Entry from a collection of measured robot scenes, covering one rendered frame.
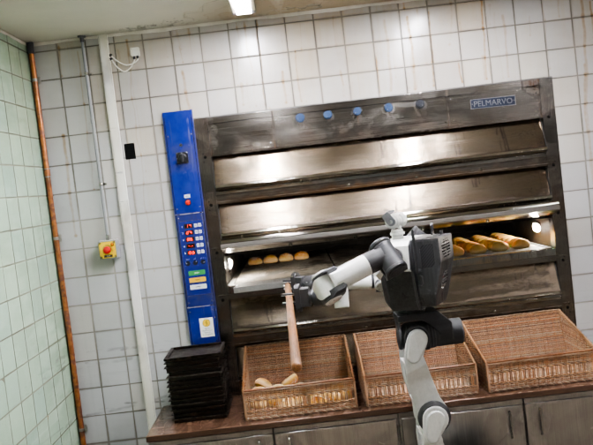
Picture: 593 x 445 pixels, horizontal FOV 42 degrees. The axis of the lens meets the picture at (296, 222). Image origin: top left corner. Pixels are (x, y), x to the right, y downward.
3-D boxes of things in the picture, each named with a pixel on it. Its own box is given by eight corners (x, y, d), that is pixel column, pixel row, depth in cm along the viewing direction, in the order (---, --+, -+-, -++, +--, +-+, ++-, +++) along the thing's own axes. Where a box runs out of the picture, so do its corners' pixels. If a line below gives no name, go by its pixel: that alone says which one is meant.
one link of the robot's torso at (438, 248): (463, 299, 344) (454, 220, 342) (441, 316, 314) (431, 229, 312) (400, 303, 358) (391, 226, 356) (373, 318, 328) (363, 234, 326)
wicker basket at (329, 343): (249, 395, 424) (243, 344, 422) (351, 382, 424) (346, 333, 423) (243, 422, 375) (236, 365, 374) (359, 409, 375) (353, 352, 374)
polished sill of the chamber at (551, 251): (228, 292, 429) (228, 285, 428) (552, 254, 429) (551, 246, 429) (228, 294, 423) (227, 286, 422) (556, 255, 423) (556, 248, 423)
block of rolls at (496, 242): (429, 248, 498) (428, 239, 497) (503, 239, 498) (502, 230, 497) (448, 257, 437) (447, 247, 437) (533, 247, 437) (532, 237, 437)
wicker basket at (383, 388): (356, 382, 423) (350, 332, 422) (459, 370, 424) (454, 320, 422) (365, 408, 375) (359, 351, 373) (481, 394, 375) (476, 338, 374)
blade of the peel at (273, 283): (341, 280, 394) (341, 275, 394) (234, 293, 393) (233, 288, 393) (336, 272, 430) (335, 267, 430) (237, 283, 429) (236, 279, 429)
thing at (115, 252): (102, 259, 421) (100, 240, 421) (121, 256, 421) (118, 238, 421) (99, 260, 414) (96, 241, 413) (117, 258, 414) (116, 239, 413)
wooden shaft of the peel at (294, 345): (303, 373, 214) (301, 362, 214) (291, 374, 214) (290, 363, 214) (290, 288, 385) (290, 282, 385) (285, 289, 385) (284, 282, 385)
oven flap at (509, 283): (233, 334, 423) (230, 298, 429) (560, 295, 423) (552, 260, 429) (232, 332, 419) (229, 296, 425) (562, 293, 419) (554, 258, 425)
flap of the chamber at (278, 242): (221, 249, 406) (224, 253, 426) (560, 208, 407) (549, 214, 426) (220, 244, 407) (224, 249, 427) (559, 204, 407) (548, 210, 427)
